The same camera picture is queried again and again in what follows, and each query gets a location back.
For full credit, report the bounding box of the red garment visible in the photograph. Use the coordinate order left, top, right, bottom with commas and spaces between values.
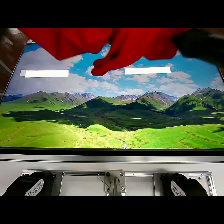
18, 28, 192, 77

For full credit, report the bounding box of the silver frame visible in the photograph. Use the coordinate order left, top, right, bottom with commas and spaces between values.
0, 148, 224, 197

